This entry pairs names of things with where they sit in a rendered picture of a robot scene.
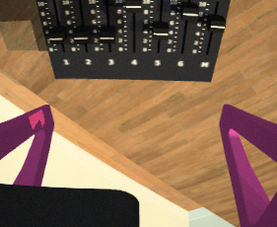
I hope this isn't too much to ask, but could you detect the black lighting desk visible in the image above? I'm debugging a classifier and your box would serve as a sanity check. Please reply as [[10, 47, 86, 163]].
[[35, 0, 231, 82]]

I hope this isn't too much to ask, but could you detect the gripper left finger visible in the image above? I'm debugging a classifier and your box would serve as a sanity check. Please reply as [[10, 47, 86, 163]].
[[0, 105, 54, 187]]

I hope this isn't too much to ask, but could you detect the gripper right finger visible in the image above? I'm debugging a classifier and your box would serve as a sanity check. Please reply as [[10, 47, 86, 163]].
[[219, 105, 277, 227]]

